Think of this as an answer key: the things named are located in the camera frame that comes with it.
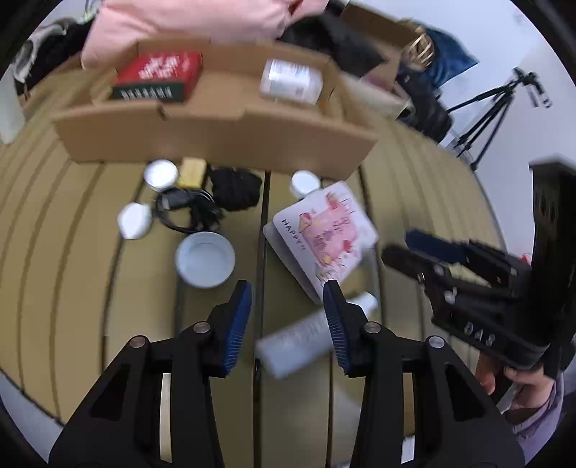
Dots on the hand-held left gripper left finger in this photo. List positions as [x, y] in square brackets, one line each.
[236, 326]

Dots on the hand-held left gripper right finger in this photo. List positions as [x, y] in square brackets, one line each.
[335, 330]

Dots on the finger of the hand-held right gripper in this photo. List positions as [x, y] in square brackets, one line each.
[434, 245]
[407, 261]

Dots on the white spray bottle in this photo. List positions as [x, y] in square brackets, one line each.
[292, 342]

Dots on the white round bowl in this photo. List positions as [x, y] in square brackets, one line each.
[204, 261]

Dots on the pink printed card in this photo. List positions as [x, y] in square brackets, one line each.
[324, 234]

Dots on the white ribbed cap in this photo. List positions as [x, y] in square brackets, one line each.
[305, 182]

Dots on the black cloth pouch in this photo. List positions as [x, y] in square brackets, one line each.
[236, 189]

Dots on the small white container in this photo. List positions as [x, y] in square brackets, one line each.
[134, 220]

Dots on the small yellow block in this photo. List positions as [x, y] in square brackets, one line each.
[192, 173]

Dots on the round white lid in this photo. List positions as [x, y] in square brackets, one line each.
[160, 174]

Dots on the person's right forearm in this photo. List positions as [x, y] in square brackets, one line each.
[540, 420]

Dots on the person's right hand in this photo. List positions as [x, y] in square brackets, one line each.
[528, 387]

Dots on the black backpack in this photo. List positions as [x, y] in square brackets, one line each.
[427, 108]

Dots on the blue bag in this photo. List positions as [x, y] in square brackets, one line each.
[450, 58]

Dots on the black tripod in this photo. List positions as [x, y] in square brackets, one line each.
[524, 78]

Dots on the wicker basket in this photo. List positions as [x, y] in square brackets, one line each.
[418, 47]

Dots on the white wet wipes pack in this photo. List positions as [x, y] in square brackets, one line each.
[290, 81]

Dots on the black jacket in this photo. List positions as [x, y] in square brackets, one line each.
[333, 40]

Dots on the large cardboard box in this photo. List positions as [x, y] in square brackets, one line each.
[373, 22]

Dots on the red green carton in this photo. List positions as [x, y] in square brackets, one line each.
[157, 67]

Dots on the pink duvet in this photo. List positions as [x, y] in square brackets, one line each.
[180, 18]

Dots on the black bag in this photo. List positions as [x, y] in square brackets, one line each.
[60, 51]

